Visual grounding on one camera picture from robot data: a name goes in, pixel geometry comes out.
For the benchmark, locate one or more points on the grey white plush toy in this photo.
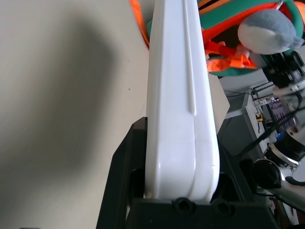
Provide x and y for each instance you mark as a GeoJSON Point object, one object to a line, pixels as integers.
{"type": "Point", "coordinates": [267, 33]}

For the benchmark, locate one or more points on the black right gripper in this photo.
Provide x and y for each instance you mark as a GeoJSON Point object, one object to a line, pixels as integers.
{"type": "Point", "coordinates": [283, 69]}

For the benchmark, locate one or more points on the teal and orange backpack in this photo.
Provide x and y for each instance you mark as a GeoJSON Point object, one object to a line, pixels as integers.
{"type": "Point", "coordinates": [221, 21]}

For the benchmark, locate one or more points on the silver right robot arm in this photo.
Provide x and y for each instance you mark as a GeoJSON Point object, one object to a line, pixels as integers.
{"type": "Point", "coordinates": [286, 148]}

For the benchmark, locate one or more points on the white plastic pencil case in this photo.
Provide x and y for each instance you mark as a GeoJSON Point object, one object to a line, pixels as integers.
{"type": "Point", "coordinates": [176, 107]}

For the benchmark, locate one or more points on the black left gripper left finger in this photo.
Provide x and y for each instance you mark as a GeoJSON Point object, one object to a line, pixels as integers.
{"type": "Point", "coordinates": [124, 167]}

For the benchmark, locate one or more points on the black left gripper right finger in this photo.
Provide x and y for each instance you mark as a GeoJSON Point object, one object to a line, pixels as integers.
{"type": "Point", "coordinates": [228, 167]}

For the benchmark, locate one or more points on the computer monitor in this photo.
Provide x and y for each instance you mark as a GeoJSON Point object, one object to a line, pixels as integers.
{"type": "Point", "coordinates": [282, 114]}

